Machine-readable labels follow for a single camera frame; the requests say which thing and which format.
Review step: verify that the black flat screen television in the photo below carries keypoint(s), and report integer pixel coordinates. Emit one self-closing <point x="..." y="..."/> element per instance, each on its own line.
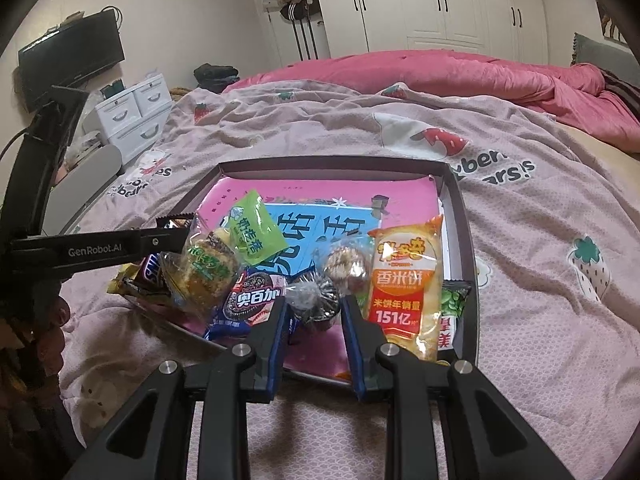
<point x="70" y="55"/>

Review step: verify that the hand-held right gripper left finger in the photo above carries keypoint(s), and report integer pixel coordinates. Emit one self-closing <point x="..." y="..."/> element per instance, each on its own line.
<point x="274" y="345"/>

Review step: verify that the coat rack with hats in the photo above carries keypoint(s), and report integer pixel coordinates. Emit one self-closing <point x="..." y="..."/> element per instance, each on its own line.
<point x="297" y="5"/>

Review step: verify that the person's left forearm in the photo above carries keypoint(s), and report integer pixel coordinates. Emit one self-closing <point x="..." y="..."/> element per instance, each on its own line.
<point x="30" y="385"/>

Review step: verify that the striped dark pillow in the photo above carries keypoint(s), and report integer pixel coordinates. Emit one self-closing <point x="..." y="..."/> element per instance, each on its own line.
<point x="622" y="92"/>

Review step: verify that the brown chocolate bar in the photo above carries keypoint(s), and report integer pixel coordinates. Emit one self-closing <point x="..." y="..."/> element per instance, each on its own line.
<point x="150" y="272"/>

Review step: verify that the dark shallow cardboard box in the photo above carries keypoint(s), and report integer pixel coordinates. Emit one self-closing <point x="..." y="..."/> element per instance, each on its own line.
<point x="325" y="169"/>

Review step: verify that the white drawer unit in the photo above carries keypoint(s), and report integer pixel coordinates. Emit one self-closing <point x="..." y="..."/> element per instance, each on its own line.
<point x="132" y="110"/>

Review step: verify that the blue cookie packet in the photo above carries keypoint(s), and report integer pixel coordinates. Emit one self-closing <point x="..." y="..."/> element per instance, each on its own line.
<point x="245" y="305"/>

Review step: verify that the black green pea packet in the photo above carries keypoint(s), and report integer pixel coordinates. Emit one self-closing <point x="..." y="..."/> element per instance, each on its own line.
<point x="452" y="310"/>

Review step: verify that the clear green-label cracker packet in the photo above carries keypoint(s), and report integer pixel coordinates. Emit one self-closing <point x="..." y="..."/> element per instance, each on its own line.
<point x="345" y="262"/>
<point x="205" y="270"/>

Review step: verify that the orange rice cracker packet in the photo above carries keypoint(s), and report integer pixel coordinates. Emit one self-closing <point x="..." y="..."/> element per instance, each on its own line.
<point x="405" y="280"/>

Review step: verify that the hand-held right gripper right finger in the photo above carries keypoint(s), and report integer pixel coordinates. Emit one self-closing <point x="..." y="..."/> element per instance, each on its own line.
<point x="354" y="350"/>

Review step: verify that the brown knitted plush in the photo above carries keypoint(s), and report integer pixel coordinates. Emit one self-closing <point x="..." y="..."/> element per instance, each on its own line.
<point x="179" y="92"/>

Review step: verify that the clear-wrapped round snack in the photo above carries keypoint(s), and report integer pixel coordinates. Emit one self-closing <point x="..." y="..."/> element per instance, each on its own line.
<point x="312" y="300"/>

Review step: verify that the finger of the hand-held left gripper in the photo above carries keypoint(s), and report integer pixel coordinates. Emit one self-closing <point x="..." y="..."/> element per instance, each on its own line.
<point x="165" y="240"/>

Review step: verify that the tree wall picture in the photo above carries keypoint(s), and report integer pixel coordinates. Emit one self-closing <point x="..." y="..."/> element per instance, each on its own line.
<point x="612" y="25"/>

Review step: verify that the dark clothes pile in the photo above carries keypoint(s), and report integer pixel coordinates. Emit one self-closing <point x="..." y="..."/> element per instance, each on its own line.
<point x="215" y="77"/>

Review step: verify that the yellow snack packet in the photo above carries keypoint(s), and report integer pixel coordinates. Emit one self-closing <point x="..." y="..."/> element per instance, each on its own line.
<point x="117" y="285"/>

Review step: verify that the green cake packet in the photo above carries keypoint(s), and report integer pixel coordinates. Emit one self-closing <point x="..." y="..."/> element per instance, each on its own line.
<point x="255" y="232"/>

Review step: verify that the beige bed sheet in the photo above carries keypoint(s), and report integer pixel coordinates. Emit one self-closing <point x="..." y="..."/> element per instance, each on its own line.
<point x="600" y="142"/>

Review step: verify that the white wardrobe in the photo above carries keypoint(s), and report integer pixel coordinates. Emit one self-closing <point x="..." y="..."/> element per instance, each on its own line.
<point x="425" y="5"/>

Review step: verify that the pink and blue book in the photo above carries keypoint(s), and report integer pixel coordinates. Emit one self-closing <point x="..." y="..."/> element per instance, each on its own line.
<point x="310" y="195"/>

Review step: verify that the person's left hand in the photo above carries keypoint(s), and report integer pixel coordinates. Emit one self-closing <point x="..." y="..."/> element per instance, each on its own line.
<point x="57" y="315"/>

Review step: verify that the pink quilt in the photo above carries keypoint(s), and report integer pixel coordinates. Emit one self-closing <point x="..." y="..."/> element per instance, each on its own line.
<point x="450" y="75"/>

